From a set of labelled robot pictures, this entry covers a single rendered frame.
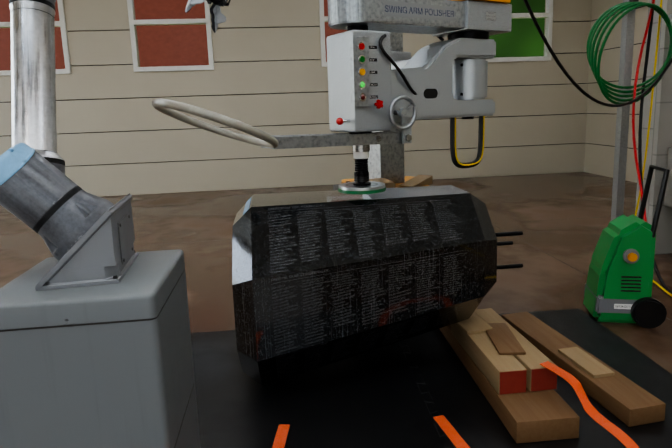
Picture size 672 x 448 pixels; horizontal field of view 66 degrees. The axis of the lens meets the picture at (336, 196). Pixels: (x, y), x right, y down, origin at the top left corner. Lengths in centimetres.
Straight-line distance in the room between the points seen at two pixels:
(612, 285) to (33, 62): 290
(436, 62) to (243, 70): 613
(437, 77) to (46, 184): 171
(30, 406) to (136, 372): 25
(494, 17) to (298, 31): 596
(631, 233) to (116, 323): 265
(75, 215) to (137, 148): 728
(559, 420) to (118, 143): 759
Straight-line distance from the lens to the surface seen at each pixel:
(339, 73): 229
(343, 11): 226
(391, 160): 315
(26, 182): 143
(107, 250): 138
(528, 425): 219
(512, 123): 924
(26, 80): 169
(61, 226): 141
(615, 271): 327
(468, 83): 267
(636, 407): 242
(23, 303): 137
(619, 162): 449
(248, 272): 211
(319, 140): 217
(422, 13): 245
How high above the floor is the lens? 126
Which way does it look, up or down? 10 degrees down
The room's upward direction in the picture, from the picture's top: 2 degrees counter-clockwise
